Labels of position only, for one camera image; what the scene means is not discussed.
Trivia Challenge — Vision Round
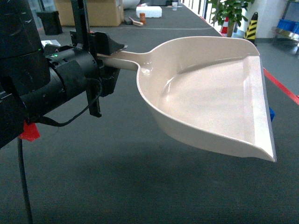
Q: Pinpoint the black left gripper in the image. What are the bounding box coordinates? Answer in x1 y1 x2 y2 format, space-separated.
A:
44 31 127 118

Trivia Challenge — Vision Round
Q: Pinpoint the steel shelf rack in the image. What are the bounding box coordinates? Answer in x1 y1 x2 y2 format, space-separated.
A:
271 0 299 55

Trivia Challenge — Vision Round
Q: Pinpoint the blue plastic part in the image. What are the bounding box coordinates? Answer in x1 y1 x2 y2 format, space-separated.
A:
269 108 276 122

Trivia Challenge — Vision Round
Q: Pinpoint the red table frame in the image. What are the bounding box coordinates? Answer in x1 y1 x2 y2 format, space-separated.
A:
263 67 299 105

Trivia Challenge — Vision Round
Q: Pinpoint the orange can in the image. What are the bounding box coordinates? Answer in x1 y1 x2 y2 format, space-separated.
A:
139 13 146 25

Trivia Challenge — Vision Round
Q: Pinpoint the beige plastic dustpan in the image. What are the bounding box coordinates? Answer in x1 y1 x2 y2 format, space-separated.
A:
98 36 277 162

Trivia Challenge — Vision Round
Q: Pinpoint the wooden handled brush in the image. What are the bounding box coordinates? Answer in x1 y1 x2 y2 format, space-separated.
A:
124 17 144 27

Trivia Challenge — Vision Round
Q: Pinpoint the white foam block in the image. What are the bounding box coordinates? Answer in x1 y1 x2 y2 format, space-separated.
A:
136 6 162 18

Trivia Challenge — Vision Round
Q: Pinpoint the red white traffic cone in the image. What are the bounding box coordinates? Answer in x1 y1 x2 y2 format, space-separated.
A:
221 17 229 37

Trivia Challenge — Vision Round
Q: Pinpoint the yellow black striped bollard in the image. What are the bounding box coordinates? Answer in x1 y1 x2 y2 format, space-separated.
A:
243 12 258 44

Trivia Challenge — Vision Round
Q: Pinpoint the red tape tag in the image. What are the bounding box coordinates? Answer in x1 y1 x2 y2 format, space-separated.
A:
18 121 40 142

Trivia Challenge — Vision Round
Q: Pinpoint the large cardboard box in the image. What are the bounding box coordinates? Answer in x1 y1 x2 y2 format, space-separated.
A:
54 0 124 27

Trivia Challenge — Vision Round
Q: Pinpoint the black cable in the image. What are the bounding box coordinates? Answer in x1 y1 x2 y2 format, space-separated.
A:
16 78 103 224

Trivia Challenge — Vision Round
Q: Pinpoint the black plastic box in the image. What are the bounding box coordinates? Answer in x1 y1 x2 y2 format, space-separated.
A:
37 11 63 35

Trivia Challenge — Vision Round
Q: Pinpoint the green potted plant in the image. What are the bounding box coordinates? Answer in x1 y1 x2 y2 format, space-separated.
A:
207 0 255 37

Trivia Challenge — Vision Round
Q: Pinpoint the white paper cup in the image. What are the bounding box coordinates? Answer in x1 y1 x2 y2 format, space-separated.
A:
172 2 178 11

